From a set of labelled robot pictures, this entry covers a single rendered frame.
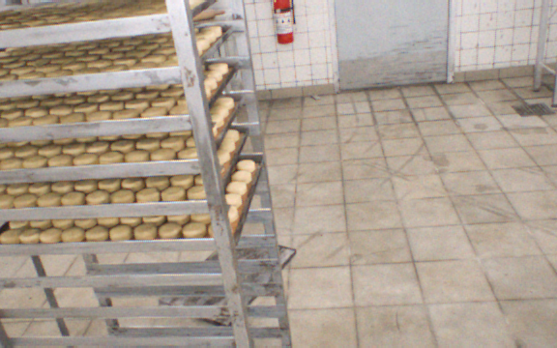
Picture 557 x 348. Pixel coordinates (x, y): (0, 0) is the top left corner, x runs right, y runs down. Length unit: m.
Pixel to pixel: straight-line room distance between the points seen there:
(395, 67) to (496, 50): 0.89
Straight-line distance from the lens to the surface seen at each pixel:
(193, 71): 0.90
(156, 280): 1.19
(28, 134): 1.12
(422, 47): 5.02
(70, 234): 1.25
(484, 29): 5.09
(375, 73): 5.02
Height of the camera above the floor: 1.55
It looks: 26 degrees down
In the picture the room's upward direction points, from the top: 7 degrees counter-clockwise
